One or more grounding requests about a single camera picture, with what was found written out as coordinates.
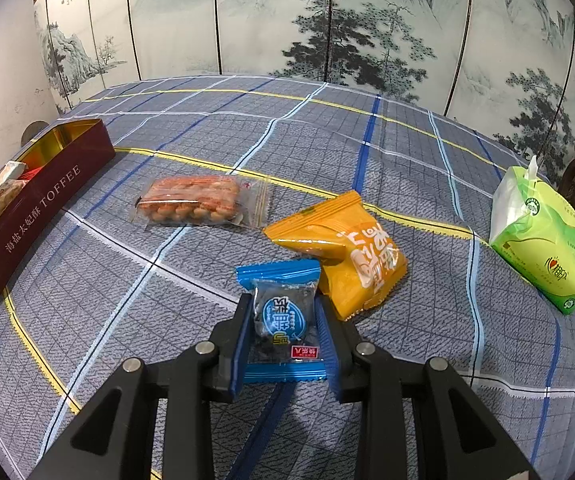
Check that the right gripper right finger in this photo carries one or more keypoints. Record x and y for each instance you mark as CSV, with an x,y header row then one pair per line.
x,y
455,435

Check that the blue plaid tablecloth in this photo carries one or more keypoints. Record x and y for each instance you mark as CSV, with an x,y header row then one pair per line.
x,y
98,286

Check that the green tissue pack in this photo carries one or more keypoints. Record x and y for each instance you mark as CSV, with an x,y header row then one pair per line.
x,y
533,228

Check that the painted folding screen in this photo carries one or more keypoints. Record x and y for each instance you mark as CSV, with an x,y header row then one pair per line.
x,y
505,68

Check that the round stone millstone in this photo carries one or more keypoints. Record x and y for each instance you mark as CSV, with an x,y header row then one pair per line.
x,y
32,130

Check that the red snack packet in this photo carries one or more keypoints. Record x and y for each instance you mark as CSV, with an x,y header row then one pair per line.
x,y
29,174

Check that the dark blue candy packet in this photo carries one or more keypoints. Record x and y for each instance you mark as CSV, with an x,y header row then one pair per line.
x,y
285,346

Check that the red gold toffee tin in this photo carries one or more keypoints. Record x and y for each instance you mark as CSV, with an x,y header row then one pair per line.
x,y
61,162

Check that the clear almond bag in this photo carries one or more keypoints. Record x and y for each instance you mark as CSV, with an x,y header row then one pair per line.
x,y
205,201

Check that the white blue cracker packet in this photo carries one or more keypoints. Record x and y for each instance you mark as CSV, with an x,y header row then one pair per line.
x,y
11,170

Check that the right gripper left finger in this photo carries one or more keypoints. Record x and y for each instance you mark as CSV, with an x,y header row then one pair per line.
x,y
112,437

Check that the orange snack packet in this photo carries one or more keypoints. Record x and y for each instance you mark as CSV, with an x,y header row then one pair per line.
x,y
360,262

